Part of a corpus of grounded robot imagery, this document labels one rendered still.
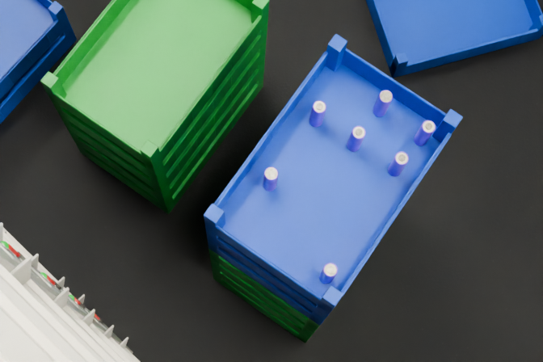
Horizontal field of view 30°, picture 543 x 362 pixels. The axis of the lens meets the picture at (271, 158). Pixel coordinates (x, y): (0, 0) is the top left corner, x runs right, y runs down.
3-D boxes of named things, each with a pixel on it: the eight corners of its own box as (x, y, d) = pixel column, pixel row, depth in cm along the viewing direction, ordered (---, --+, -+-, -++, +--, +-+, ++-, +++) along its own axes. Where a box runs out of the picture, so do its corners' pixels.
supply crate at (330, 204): (330, 53, 141) (334, 31, 134) (452, 134, 139) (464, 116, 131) (204, 226, 135) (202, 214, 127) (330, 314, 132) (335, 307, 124)
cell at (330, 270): (324, 267, 133) (328, 259, 127) (335, 275, 133) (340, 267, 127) (316, 278, 133) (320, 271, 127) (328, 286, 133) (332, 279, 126)
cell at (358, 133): (351, 136, 138) (356, 122, 132) (363, 144, 138) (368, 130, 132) (344, 146, 138) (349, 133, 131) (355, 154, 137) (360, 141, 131)
